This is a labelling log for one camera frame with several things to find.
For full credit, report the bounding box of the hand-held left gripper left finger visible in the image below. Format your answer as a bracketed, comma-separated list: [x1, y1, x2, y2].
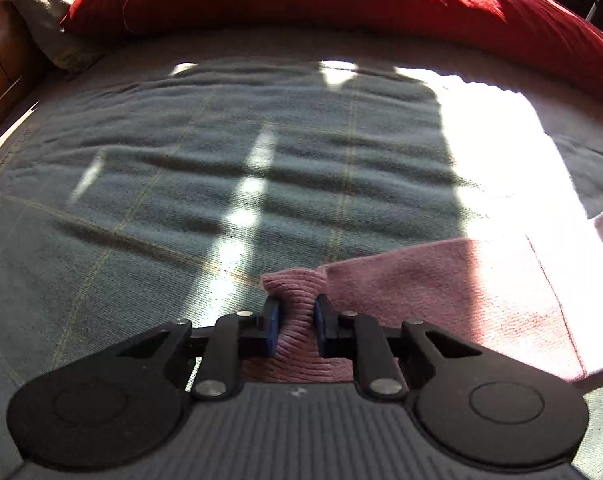
[114, 296, 283, 402]

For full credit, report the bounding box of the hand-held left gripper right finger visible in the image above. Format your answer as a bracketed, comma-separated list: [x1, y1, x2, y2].
[314, 293, 485, 402]

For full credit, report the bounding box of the pink and white knit sweater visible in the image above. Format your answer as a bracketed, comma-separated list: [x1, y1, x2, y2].
[242, 205, 603, 393]

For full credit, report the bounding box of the green checked blanket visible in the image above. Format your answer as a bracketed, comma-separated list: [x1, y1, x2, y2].
[0, 25, 603, 466]

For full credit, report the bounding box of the wooden headboard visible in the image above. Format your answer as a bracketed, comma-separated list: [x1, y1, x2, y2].
[0, 0, 82, 153]

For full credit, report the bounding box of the grey pillow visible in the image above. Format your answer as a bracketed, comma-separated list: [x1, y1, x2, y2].
[6, 0, 117, 78]

